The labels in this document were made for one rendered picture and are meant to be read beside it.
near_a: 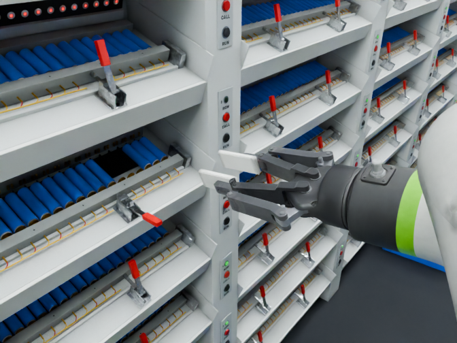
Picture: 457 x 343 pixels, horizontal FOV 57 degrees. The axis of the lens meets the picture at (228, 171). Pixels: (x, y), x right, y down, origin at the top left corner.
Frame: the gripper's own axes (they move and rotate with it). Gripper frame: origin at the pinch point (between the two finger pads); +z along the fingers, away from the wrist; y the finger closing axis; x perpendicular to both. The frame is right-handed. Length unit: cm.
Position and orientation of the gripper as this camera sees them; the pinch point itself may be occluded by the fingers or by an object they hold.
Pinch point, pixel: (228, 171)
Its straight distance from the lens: 62.2
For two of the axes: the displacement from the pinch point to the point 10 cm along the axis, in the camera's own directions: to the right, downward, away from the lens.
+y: -5.8, 6.1, -5.4
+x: 2.9, 7.8, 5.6
